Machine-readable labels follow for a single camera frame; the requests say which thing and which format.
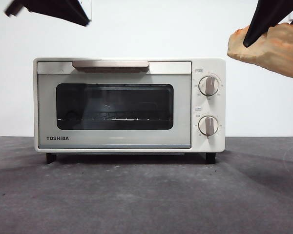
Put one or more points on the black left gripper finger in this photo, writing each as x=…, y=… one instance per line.
x=61, y=11

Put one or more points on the golden bread loaf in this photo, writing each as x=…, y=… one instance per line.
x=278, y=56

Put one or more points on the cream Toshiba toaster oven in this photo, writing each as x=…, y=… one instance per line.
x=222, y=109

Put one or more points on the cream temperature knob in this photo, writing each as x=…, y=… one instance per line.
x=209, y=85

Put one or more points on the cream timer knob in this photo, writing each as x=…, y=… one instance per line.
x=208, y=125

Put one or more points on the white wall socket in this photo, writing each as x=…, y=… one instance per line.
x=87, y=7

